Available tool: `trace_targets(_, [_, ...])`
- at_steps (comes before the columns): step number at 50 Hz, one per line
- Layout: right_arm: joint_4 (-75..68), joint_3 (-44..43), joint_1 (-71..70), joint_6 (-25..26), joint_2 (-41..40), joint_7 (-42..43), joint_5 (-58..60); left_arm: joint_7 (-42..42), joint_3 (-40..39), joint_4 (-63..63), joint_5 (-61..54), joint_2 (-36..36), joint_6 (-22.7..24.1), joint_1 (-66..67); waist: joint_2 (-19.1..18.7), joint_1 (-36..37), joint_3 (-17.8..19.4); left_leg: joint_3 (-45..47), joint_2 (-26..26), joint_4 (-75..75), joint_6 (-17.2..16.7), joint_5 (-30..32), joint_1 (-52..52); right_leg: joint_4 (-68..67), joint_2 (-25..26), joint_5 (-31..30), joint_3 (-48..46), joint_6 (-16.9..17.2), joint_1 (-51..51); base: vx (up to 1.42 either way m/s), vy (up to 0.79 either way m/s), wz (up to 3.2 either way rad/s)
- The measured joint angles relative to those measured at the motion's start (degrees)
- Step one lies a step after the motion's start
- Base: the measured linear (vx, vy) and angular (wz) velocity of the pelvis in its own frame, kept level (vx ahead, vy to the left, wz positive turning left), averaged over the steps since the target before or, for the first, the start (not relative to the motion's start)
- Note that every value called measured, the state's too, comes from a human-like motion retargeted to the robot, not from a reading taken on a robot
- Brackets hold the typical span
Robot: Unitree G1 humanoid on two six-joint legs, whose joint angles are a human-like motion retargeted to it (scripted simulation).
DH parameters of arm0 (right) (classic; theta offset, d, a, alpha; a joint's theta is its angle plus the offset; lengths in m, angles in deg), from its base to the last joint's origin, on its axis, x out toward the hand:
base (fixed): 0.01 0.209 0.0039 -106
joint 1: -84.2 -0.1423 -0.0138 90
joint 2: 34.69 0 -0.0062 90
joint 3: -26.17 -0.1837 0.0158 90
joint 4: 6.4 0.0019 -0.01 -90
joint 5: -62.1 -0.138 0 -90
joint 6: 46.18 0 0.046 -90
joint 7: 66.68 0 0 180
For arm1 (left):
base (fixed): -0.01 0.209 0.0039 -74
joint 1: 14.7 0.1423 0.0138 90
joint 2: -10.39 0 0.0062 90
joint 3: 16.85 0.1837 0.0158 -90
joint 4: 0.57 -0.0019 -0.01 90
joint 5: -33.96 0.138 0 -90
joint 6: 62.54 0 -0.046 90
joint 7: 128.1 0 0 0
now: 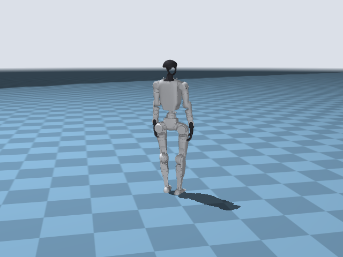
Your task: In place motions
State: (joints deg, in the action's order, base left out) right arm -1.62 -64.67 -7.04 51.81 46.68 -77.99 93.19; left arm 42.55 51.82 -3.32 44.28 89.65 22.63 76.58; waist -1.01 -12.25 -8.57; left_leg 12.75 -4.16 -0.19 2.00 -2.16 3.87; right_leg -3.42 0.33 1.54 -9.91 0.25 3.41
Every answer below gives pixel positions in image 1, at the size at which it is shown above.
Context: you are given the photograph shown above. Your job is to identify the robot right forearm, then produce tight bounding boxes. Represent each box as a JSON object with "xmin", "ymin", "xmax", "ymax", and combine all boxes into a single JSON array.
[{"xmin": 185, "ymin": 102, "xmax": 194, "ymax": 126}]

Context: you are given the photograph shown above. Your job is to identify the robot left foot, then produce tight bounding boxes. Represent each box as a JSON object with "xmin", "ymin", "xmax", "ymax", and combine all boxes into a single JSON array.
[{"xmin": 163, "ymin": 185, "xmax": 172, "ymax": 193}]

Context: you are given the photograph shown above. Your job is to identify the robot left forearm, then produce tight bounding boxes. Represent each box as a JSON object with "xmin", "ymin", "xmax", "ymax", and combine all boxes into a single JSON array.
[{"xmin": 152, "ymin": 101, "xmax": 159, "ymax": 123}]

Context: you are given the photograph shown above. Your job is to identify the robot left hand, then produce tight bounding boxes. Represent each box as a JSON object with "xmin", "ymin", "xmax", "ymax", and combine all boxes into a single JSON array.
[{"xmin": 153, "ymin": 119, "xmax": 158, "ymax": 138}]

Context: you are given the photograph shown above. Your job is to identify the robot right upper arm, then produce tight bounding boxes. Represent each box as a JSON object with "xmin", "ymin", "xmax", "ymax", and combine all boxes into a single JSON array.
[{"xmin": 177, "ymin": 81, "xmax": 190, "ymax": 109}]

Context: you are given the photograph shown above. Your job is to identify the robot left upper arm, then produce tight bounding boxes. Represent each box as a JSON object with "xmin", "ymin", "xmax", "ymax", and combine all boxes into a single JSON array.
[{"xmin": 153, "ymin": 80, "xmax": 161, "ymax": 106}]

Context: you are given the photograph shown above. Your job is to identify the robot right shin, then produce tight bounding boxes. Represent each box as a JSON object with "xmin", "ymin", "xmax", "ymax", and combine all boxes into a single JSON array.
[{"xmin": 176, "ymin": 156, "xmax": 186, "ymax": 190}]

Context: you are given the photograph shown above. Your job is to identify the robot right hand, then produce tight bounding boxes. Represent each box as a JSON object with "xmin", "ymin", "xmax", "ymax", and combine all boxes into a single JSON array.
[{"xmin": 187, "ymin": 122, "xmax": 194, "ymax": 141}]

